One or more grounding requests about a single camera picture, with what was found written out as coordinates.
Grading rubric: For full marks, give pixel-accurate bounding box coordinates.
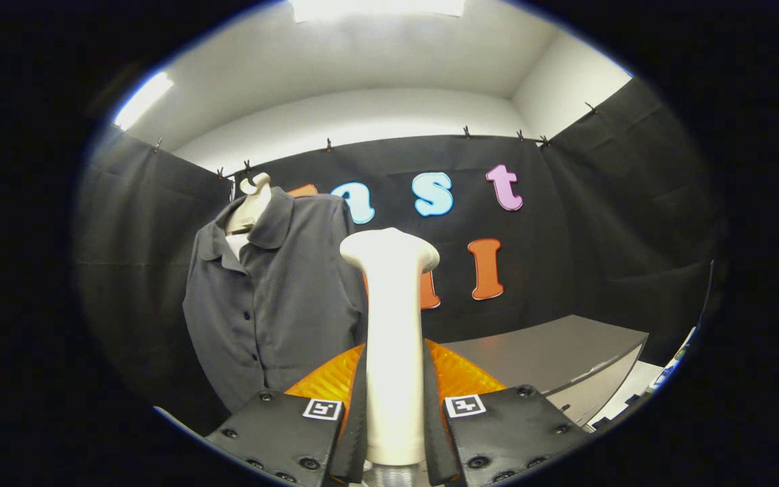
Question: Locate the grey top cabinet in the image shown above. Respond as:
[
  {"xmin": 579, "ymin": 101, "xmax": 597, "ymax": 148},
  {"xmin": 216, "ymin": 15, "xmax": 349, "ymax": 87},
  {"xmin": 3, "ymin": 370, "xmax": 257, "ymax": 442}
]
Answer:
[{"xmin": 440, "ymin": 314, "xmax": 651, "ymax": 427}]

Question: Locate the white garment steamer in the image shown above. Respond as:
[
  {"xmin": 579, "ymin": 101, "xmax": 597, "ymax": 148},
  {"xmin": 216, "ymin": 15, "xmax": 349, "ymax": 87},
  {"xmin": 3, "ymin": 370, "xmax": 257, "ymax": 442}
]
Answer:
[{"xmin": 339, "ymin": 227, "xmax": 441, "ymax": 487}]

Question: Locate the narrow ceiling light strip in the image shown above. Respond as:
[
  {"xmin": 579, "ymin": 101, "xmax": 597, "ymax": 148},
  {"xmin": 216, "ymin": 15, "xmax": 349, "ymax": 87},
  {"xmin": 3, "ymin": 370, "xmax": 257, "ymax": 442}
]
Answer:
[{"xmin": 114, "ymin": 72, "xmax": 175, "ymax": 131}]

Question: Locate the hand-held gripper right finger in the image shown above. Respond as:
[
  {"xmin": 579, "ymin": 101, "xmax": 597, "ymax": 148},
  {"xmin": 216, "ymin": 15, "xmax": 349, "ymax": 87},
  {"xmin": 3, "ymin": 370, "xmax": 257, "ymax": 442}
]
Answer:
[{"xmin": 422, "ymin": 338, "xmax": 590, "ymax": 486}]

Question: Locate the cream clothes hanger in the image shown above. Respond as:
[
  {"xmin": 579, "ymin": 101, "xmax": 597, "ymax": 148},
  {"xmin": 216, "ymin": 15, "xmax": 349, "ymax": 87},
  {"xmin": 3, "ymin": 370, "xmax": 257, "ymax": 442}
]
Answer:
[{"xmin": 225, "ymin": 172, "xmax": 273, "ymax": 235}]

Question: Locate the square ceiling light panel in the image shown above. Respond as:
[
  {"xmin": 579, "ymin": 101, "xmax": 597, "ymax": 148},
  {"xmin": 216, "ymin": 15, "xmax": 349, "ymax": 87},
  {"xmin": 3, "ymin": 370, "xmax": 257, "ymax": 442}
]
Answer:
[{"xmin": 289, "ymin": 0, "xmax": 466, "ymax": 23}]

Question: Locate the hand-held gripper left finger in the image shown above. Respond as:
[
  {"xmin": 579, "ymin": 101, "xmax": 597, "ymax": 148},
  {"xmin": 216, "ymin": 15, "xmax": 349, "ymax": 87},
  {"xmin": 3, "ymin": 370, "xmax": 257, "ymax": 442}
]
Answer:
[{"xmin": 204, "ymin": 342, "xmax": 370, "ymax": 486}]

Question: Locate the grey button shirt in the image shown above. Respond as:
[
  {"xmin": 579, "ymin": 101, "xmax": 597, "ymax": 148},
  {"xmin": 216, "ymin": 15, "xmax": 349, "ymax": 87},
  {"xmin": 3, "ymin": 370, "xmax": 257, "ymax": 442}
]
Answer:
[{"xmin": 182, "ymin": 186, "xmax": 370, "ymax": 413}]

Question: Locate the black backdrop cloth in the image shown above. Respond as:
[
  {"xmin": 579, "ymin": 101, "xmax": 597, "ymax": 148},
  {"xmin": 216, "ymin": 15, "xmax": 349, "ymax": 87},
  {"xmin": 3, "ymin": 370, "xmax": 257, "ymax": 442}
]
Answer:
[{"xmin": 73, "ymin": 76, "xmax": 725, "ymax": 434}]

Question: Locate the row of black cloth clips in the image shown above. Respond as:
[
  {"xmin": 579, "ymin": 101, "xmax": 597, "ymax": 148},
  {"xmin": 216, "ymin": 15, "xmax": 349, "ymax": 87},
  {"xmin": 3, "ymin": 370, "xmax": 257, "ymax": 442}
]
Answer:
[{"xmin": 153, "ymin": 101, "xmax": 600, "ymax": 180}]

